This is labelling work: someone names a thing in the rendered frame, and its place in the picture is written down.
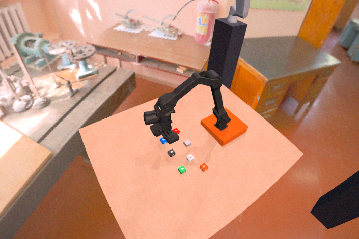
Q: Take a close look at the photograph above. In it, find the blue block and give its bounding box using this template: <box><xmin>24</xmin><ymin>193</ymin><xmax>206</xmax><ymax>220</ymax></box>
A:
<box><xmin>160</xmin><ymin>138</ymin><xmax>167</xmax><ymax>145</ymax></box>

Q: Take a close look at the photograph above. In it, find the green block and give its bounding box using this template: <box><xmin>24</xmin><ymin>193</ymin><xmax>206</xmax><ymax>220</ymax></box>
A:
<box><xmin>178</xmin><ymin>165</ymin><xmax>187</xmax><ymax>174</ymax></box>

